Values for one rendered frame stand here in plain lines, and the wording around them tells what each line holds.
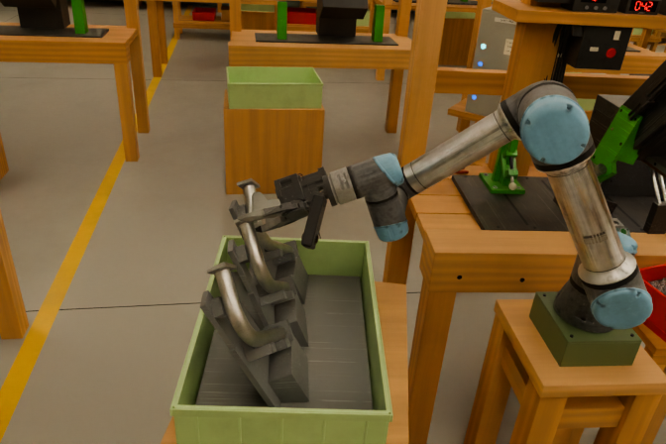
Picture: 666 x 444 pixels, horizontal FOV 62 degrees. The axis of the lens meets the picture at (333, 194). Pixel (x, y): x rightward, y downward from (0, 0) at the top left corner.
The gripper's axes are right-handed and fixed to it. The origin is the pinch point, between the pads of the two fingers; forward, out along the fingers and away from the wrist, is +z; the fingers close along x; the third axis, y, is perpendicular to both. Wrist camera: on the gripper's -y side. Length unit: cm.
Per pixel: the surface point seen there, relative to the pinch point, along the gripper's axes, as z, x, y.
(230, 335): 7.3, 8.3, -21.9
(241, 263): 3.6, 0.3, -7.1
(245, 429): 9.7, 5.2, -39.3
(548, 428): -51, -36, -62
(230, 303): 4.2, 13.7, -17.0
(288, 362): 0.7, -6.2, -29.6
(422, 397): -23, -94, -52
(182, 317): 75, -146, 11
